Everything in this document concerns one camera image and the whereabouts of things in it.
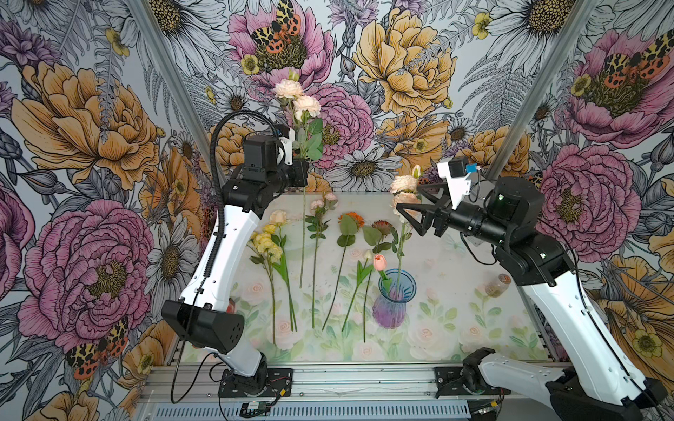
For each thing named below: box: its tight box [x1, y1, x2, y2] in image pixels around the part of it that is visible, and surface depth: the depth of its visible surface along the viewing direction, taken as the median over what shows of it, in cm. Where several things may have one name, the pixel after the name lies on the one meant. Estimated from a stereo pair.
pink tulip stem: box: [372, 253, 393, 296], surface depth 65 cm
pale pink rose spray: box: [272, 70, 324, 289], surface depth 71 cm
